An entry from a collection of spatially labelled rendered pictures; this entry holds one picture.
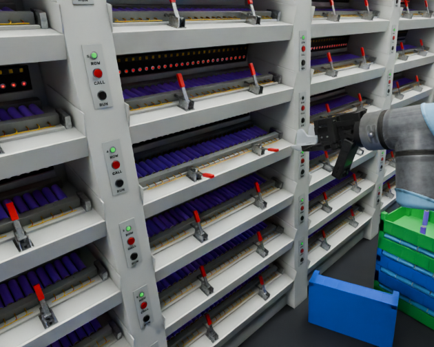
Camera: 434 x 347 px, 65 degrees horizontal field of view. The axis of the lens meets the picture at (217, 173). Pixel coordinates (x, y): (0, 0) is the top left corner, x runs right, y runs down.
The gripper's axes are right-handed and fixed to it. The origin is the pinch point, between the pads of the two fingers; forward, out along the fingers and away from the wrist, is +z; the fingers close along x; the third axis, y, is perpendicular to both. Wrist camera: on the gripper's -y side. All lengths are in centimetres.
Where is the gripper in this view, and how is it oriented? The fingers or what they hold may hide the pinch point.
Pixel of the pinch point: (298, 146)
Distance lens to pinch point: 99.1
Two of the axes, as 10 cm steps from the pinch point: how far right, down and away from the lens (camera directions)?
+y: -2.4, -9.6, -1.7
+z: -6.3, 0.2, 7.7
